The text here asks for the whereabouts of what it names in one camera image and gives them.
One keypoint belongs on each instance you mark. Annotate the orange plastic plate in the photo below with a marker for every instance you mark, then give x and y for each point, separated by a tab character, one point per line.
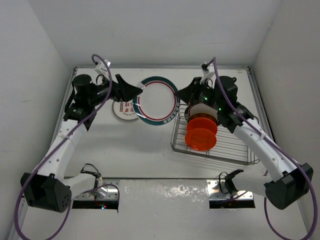
200	139

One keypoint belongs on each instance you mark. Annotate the left metal mounting bracket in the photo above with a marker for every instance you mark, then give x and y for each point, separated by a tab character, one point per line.
106	192

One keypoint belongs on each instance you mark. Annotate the rear white green-rimmed plate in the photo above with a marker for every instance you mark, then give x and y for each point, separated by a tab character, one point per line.
199	108

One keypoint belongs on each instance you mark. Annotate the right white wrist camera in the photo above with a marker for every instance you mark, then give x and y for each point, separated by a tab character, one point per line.
207	70

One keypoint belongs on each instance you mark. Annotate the metal mounting bracket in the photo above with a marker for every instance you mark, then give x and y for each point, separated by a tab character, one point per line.
215	194
106	192

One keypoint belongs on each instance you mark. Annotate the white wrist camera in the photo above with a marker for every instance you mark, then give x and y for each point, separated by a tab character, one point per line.
100	67
207	70

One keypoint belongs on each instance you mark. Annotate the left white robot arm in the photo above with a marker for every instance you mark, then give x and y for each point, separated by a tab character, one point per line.
47	187

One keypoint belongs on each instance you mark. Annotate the white plate green rim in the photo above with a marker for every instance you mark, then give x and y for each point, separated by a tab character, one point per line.
158	104

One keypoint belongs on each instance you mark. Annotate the white plate red characters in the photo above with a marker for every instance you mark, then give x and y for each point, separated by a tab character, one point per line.
124	111

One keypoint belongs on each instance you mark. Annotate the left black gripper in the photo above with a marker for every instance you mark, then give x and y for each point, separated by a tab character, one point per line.
122	91

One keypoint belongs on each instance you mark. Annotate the yellow brown patterned plate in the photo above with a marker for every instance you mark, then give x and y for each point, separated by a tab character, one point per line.
203	121

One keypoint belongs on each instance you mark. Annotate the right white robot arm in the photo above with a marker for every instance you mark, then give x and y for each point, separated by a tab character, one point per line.
289	180

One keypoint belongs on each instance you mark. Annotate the metal wire dish rack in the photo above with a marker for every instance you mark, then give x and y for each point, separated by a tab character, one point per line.
228	147

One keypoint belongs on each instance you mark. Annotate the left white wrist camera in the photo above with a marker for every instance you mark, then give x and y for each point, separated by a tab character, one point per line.
100	67

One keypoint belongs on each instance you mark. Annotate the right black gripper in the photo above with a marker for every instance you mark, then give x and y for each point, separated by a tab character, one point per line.
189	93

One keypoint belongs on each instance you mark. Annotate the right metal mounting bracket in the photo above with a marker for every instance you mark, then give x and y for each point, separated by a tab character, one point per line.
215	194

